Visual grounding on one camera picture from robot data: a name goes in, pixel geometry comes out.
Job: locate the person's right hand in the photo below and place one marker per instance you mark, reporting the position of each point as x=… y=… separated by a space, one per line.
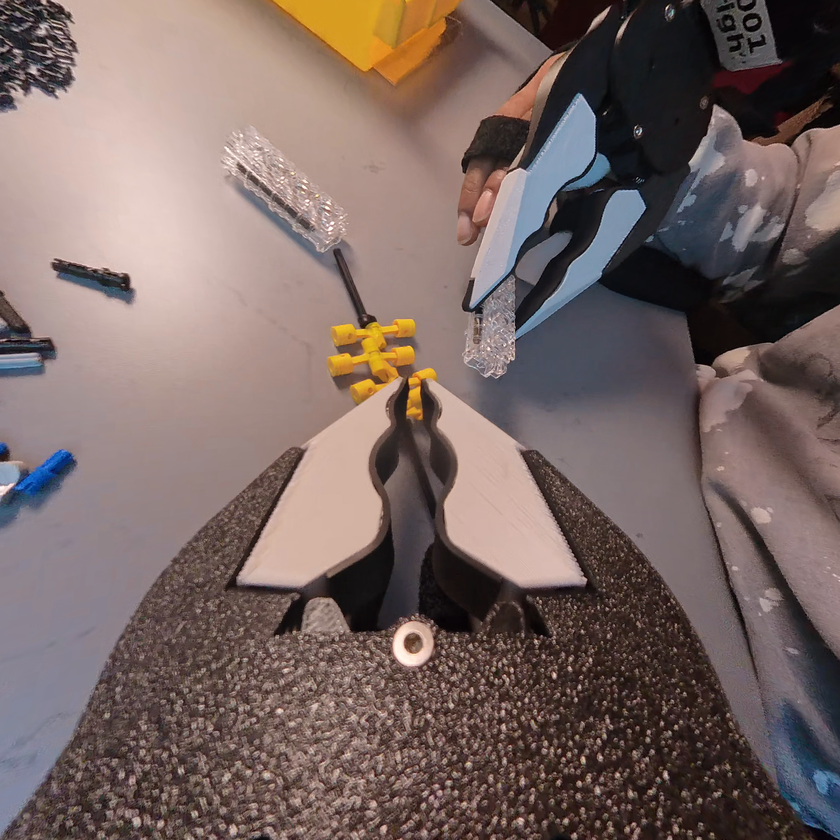
x=476 y=203

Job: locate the clear plastic engine block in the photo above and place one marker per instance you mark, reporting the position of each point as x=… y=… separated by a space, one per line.
x=282 y=187
x=489 y=341

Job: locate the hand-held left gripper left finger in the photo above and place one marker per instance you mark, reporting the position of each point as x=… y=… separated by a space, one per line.
x=321 y=512

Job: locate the pile of small black pins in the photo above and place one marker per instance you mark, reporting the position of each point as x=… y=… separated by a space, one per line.
x=33 y=46

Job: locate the yellow piston crankshaft assembly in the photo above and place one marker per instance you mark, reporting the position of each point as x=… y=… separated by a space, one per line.
x=374 y=354

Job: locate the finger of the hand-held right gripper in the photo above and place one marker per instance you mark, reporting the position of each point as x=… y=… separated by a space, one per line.
x=610 y=229
x=525 y=210

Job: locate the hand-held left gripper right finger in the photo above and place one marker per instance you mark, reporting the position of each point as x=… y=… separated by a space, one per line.
x=505 y=512

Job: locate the black axle connector pin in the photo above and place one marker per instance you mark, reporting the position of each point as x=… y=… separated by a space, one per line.
x=92 y=274

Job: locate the yellow storage bin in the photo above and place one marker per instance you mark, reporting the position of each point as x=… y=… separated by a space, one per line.
x=341 y=33

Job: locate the pile of mixed coloured connectors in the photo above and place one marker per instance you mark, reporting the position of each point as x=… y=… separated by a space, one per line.
x=26 y=344

